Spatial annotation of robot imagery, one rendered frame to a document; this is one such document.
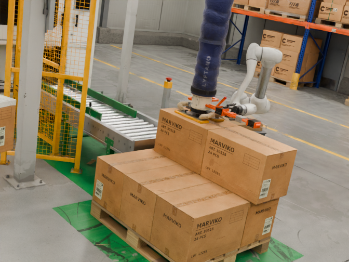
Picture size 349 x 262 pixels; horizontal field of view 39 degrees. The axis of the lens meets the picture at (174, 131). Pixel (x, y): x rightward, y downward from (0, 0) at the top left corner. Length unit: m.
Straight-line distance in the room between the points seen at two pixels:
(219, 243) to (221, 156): 0.69
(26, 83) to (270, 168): 2.26
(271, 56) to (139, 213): 1.86
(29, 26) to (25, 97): 0.63
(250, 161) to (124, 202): 1.05
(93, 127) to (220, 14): 1.80
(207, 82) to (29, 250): 1.94
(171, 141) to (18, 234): 1.47
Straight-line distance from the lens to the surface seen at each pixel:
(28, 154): 4.77
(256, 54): 4.53
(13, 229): 4.12
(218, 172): 3.94
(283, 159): 3.82
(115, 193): 4.03
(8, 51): 4.99
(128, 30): 7.69
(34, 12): 4.45
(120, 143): 4.65
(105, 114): 5.40
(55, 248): 3.88
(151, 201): 3.67
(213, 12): 4.06
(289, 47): 12.38
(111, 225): 4.21
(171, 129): 4.27
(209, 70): 4.12
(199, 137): 4.03
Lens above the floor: 2.04
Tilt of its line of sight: 17 degrees down
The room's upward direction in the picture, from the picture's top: 9 degrees clockwise
